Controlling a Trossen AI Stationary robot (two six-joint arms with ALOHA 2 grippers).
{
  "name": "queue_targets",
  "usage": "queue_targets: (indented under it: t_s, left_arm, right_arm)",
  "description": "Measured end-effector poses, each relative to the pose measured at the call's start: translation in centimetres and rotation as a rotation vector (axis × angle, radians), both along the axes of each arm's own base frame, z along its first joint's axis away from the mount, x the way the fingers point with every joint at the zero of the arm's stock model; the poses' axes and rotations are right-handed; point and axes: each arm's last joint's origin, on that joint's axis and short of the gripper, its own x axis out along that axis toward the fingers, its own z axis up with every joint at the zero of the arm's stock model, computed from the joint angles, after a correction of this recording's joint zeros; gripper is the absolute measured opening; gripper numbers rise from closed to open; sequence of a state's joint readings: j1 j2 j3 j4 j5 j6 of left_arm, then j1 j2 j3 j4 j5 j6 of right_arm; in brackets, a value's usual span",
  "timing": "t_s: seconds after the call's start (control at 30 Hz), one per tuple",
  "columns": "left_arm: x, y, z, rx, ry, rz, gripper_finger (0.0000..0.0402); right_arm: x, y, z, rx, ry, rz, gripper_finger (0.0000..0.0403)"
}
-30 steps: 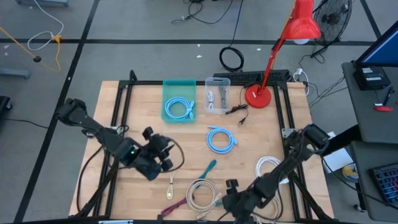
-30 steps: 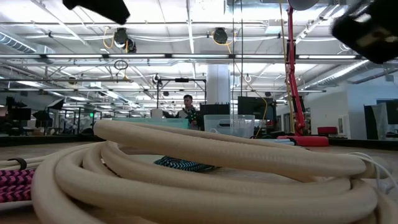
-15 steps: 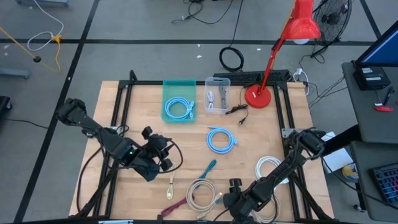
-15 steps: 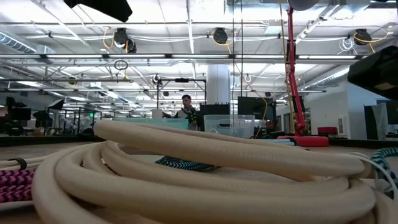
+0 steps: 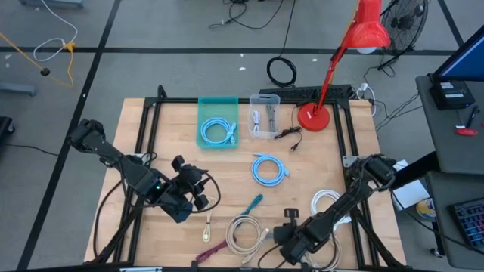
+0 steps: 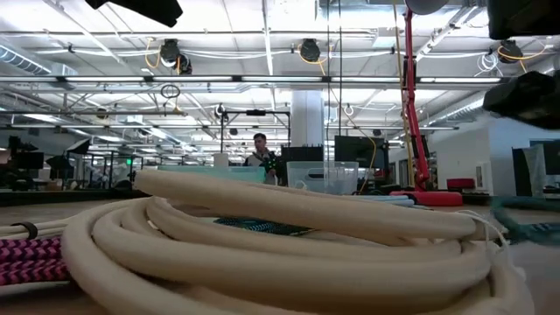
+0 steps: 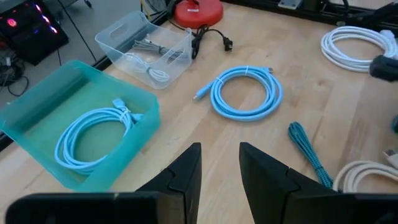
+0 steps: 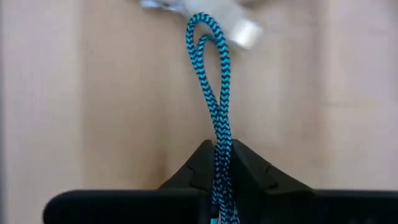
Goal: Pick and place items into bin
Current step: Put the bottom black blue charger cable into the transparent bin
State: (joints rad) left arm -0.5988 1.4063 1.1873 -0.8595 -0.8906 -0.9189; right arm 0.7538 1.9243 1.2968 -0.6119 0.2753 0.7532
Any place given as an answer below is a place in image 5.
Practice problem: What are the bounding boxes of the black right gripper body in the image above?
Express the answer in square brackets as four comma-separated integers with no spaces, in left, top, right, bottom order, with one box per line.
[272,207,303,246]

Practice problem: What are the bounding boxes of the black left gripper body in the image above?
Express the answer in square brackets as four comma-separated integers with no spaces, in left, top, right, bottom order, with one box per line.
[170,153,211,212]

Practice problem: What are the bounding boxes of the teal braided cable bundle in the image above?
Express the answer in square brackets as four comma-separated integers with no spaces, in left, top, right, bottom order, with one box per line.
[240,193,265,217]

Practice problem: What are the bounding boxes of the light blue ethernet cable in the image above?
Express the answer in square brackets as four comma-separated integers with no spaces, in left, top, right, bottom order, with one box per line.
[250,152,290,188]
[200,116,238,147]

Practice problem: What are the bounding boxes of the beige braided HDMI cable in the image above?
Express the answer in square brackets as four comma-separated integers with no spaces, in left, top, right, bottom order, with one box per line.
[302,226,343,272]
[225,215,271,265]

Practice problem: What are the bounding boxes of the magenta braided cable bundle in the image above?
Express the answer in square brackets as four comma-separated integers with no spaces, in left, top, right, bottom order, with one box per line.
[194,237,237,264]

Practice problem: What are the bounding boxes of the small white cable bundle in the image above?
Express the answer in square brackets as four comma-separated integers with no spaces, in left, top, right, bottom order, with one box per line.
[251,109,262,138]

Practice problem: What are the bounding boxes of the small grey cable bundle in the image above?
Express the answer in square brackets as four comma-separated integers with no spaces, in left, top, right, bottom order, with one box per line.
[265,104,277,133]

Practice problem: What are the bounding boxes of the teal translucent plastic bin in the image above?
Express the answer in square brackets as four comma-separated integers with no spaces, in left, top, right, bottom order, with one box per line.
[195,94,240,151]

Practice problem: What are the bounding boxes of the clear plastic bin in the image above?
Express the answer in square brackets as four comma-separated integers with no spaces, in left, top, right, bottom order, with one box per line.
[248,93,281,140]

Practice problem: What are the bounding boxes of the red desk lamp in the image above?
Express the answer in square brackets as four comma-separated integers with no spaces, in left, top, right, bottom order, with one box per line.
[296,0,391,132]

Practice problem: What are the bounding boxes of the white paper sheet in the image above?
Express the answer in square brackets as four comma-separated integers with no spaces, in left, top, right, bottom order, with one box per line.
[391,159,432,211]

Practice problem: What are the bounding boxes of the round tape roll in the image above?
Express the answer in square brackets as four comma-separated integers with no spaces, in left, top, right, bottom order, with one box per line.
[415,198,436,220]

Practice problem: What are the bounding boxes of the black power strip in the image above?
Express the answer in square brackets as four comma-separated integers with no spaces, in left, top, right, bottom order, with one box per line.
[259,85,355,102]

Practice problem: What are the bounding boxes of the grey side desk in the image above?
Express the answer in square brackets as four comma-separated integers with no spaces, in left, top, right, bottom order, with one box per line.
[425,172,484,271]
[414,73,484,175]

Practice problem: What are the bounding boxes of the black keyboard with coloured keys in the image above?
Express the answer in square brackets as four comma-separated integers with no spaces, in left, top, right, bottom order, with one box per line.
[448,198,484,250]

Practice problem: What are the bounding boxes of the grey floor bar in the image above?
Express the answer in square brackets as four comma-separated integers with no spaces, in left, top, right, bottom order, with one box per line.
[0,82,37,96]

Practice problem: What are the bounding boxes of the black box with labels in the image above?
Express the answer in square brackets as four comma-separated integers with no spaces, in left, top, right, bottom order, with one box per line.
[429,79,476,110]

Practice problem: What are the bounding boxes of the black floor fan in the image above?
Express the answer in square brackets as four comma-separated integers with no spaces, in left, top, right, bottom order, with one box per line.
[377,0,430,71]

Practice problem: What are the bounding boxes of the computer monitor with blue screen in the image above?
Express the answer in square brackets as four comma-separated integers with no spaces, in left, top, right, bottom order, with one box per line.
[430,24,484,82]

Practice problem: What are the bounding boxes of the black aluminium table frame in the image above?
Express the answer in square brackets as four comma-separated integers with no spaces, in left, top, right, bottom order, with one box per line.
[85,85,408,272]

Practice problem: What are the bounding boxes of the black lamp power cord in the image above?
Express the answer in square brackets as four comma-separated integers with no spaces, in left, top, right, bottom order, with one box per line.
[274,105,303,153]

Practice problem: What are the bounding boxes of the black coiled floor cable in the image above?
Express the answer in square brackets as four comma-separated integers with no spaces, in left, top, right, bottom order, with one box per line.
[266,0,298,88]

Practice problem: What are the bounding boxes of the yellow floor cable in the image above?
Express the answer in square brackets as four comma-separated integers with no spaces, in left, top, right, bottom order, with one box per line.
[0,32,76,88]

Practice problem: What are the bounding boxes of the white floor cable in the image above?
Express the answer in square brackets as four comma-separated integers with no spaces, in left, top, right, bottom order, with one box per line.
[33,0,79,63]

